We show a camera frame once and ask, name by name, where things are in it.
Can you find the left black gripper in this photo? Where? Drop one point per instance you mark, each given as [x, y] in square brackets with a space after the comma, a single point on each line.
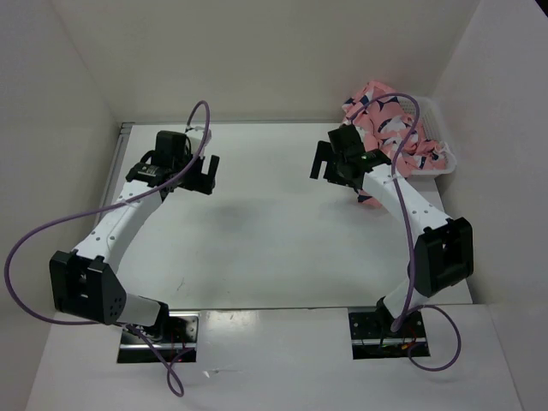
[202, 182]

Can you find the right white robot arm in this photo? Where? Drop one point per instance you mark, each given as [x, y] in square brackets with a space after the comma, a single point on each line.
[440, 248]

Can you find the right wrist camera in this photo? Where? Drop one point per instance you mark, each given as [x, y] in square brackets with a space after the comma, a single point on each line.
[346, 142]

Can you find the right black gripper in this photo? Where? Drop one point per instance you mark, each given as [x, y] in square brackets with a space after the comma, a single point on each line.
[325, 152]

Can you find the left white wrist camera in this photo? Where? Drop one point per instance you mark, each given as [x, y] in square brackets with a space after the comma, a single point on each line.
[197, 140]

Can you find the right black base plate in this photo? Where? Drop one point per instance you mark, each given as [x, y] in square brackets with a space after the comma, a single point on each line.
[370, 341]

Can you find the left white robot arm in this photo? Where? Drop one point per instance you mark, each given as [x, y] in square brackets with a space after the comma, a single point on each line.
[84, 281]

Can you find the white plastic basket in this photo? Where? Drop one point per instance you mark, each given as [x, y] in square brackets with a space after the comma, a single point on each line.
[432, 155]

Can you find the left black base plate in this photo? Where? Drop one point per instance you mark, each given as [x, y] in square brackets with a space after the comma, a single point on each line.
[178, 343]

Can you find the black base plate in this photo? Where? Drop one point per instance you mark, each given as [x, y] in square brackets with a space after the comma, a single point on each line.
[370, 341]
[178, 343]

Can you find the pink shark print shorts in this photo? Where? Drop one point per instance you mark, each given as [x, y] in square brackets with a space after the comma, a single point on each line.
[381, 117]

